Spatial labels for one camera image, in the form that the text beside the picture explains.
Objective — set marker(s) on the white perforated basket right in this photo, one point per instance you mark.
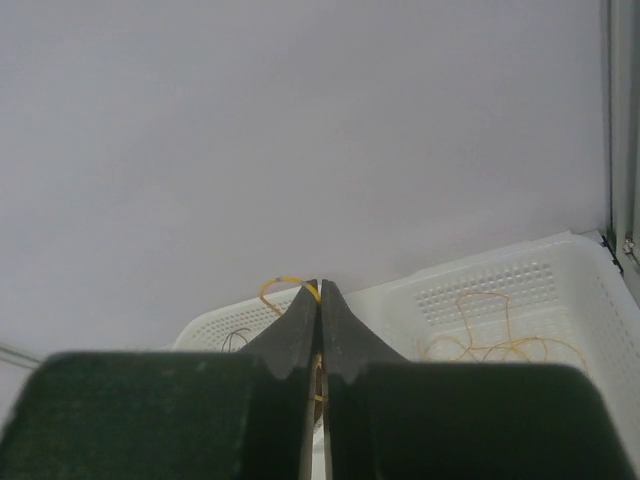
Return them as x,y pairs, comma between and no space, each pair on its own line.
559,299

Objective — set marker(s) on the aluminium frame post right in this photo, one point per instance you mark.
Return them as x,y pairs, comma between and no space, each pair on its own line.
621,62

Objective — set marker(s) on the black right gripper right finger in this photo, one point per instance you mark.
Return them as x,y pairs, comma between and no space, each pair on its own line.
386,417

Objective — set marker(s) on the white perforated basket middle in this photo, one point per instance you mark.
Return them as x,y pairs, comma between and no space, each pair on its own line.
227,329

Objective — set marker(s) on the white perforated basket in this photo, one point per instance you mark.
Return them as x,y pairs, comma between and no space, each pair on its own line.
227,329
559,299

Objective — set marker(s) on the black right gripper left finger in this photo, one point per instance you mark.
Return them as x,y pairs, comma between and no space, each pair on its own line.
247,414

